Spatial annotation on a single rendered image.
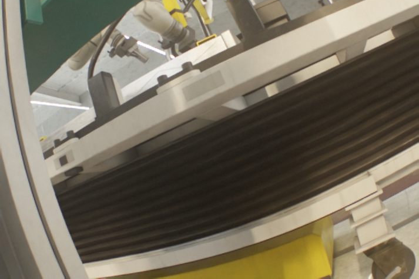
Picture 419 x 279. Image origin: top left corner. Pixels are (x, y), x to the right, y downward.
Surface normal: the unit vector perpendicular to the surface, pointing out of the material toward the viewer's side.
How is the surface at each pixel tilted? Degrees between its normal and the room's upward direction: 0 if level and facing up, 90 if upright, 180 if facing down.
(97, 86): 90
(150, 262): 90
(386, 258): 90
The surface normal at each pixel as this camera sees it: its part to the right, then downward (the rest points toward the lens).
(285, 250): -0.36, -0.04
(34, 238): 0.82, -0.40
